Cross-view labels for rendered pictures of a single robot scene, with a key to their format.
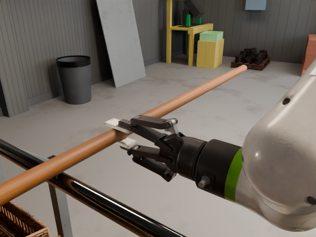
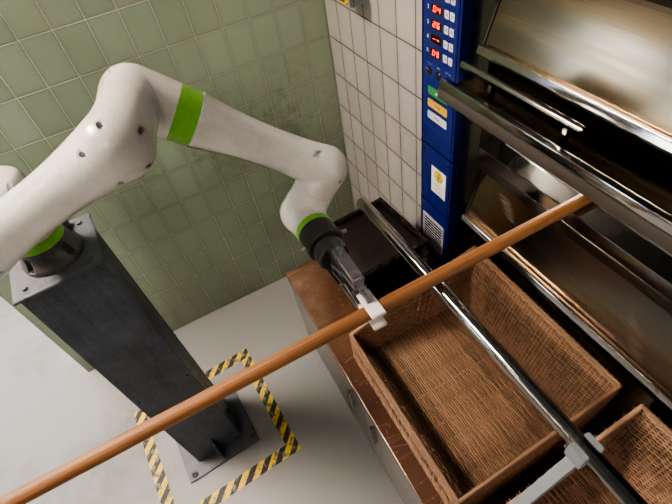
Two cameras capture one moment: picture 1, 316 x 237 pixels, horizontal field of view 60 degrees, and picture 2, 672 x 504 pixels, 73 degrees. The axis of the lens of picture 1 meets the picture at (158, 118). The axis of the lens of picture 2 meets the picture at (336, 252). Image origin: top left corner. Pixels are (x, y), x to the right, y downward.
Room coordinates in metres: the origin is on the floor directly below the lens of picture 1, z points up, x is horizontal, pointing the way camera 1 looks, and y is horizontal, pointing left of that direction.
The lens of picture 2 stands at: (0.99, 0.35, 1.96)
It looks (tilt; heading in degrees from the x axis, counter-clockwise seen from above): 48 degrees down; 216
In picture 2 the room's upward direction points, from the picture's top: 12 degrees counter-clockwise
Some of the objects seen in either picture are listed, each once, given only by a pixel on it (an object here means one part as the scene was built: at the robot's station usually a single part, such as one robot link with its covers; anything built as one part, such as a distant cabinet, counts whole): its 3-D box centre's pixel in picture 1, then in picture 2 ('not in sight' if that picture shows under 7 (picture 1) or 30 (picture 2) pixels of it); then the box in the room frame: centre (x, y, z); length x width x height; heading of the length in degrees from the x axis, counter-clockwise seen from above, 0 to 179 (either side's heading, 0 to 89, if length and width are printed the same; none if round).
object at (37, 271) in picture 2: not in sight; (43, 233); (0.66, -0.78, 1.23); 0.26 x 0.15 x 0.06; 59
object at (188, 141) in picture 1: (182, 154); (336, 260); (0.45, -0.05, 1.19); 0.09 x 0.07 x 0.08; 54
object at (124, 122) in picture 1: (129, 121); (363, 289); (0.52, 0.06, 1.23); 0.05 x 0.01 x 0.03; 54
